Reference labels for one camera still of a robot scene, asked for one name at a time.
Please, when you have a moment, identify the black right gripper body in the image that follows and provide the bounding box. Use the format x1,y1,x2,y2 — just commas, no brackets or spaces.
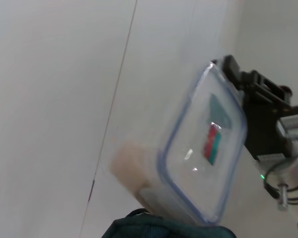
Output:
242,97,296,162

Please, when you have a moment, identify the clear container with blue-rimmed lid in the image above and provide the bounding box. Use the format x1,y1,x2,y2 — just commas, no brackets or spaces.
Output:
109,60,248,226

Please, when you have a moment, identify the dark teal insulated lunch bag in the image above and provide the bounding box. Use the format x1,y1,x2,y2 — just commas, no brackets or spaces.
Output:
100,208,238,238

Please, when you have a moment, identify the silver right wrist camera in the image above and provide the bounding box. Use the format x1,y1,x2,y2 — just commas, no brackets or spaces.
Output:
275,104,298,143

